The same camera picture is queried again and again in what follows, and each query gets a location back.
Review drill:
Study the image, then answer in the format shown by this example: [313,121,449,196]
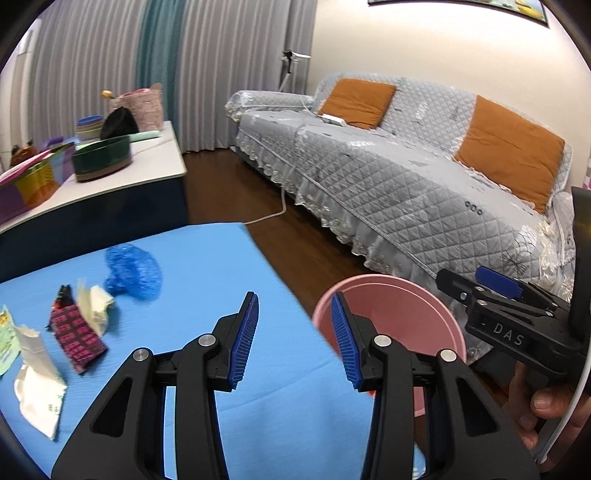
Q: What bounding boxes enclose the green snack wrapper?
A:
[0,306,20,376]

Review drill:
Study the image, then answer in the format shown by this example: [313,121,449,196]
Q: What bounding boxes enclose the orange cushion right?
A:
[454,96,565,213]

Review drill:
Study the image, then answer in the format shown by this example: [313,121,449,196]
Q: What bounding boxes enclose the blue table mat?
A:
[0,222,426,480]

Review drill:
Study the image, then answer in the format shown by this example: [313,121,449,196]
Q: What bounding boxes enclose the pink plastic basin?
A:
[311,273,468,418]

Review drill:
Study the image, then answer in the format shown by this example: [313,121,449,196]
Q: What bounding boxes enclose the red black snack wrapper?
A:
[53,285,75,309]

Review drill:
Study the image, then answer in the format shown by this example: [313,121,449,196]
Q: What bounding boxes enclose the white power cable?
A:
[241,103,320,226]

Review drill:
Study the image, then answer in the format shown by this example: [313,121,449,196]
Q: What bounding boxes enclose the white coffee table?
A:
[1,121,188,281]

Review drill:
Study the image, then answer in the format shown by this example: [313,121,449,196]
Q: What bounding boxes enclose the teal curtain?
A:
[135,0,186,123]

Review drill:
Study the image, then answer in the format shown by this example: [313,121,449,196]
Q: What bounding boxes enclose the right hand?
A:
[503,362,590,472]

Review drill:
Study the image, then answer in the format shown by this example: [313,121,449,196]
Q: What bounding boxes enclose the white torn pouch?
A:
[14,325,67,441]

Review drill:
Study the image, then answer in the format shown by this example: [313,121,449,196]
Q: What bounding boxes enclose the wall picture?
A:
[368,0,551,29]

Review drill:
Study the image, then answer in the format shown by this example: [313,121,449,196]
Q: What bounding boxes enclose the colourful storage box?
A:
[0,142,76,224]

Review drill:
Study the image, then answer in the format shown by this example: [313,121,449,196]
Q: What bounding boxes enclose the cream paper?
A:
[76,279,114,337]

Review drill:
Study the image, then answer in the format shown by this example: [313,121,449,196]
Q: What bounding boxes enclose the blue plastic bag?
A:
[104,243,162,300]

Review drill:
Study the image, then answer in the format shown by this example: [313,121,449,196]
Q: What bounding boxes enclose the orange cushion near lamp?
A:
[318,78,397,130]

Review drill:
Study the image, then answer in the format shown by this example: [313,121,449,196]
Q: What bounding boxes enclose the stacked coloured bowls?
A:
[75,115,104,142]

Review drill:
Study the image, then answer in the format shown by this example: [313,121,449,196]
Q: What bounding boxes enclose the pink woven basket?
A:
[109,83,164,132]

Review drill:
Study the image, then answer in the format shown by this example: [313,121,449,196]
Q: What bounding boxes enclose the grey quilted sofa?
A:
[224,72,578,365]

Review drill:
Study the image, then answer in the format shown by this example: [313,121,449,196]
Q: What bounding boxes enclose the white charger on sofa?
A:
[321,114,346,126]

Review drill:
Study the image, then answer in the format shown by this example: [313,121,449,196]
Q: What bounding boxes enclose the magenta black wrapper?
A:
[48,301,107,375]

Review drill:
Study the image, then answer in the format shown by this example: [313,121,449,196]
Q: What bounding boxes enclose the white floor lamp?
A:
[279,50,311,92]

